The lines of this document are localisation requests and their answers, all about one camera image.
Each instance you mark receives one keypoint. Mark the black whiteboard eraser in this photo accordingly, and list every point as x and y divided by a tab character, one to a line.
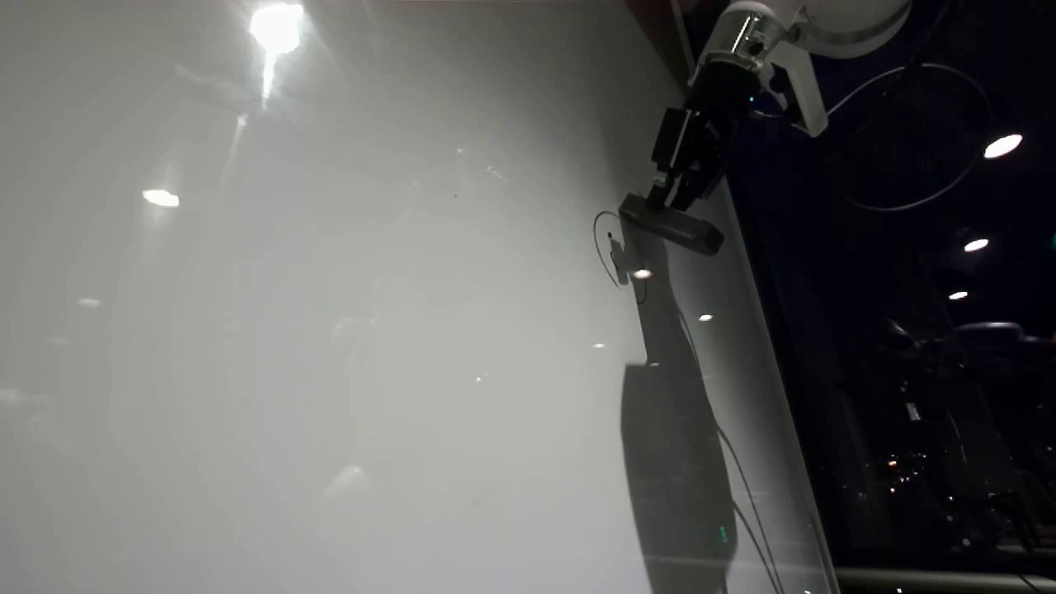
676	225

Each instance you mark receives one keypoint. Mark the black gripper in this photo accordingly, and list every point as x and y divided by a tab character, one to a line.
720	102

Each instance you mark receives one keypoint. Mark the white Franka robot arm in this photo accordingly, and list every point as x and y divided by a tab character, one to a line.
846	15

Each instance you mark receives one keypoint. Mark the large white whiteboard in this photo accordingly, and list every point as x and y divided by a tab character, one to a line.
330	332

